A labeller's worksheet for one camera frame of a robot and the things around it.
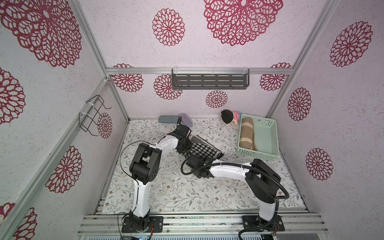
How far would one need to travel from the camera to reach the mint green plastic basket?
0.99 m

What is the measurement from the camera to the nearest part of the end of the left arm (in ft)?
2.53

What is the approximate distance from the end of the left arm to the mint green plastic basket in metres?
0.34
